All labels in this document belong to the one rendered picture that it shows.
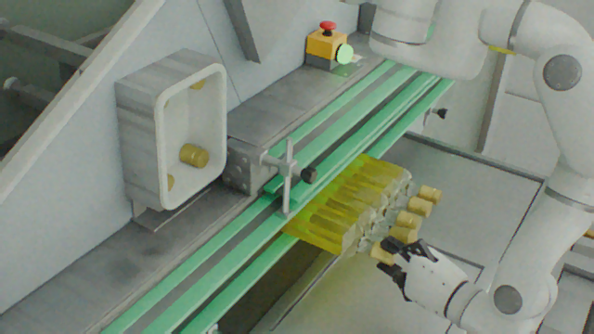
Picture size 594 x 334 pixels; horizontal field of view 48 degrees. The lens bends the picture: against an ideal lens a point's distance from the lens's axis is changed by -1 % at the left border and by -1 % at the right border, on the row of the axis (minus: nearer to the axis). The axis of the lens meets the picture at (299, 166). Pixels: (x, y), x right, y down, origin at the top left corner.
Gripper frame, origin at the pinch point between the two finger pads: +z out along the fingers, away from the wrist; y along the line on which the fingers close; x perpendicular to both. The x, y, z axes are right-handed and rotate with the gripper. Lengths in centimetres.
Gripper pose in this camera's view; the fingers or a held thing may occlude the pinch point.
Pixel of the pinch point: (390, 255)
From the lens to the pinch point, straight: 127.3
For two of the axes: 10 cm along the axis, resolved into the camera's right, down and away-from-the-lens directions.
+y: 0.6, -8.4, -5.4
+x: -7.2, 3.4, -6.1
